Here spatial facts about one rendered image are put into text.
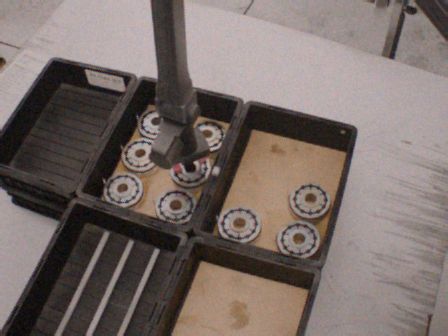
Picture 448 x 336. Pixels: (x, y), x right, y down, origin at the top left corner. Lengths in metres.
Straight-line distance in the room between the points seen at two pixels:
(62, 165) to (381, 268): 0.90
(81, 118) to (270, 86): 0.60
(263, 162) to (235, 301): 0.39
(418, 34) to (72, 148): 2.18
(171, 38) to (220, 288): 0.57
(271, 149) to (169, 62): 0.49
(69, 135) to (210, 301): 0.62
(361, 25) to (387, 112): 1.41
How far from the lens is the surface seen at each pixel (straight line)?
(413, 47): 3.01
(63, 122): 1.55
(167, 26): 0.95
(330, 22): 3.04
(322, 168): 1.38
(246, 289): 1.22
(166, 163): 1.13
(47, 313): 1.28
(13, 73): 1.95
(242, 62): 1.78
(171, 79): 1.03
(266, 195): 1.33
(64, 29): 2.05
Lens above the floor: 1.98
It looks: 52 degrees down
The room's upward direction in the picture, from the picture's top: 4 degrees counter-clockwise
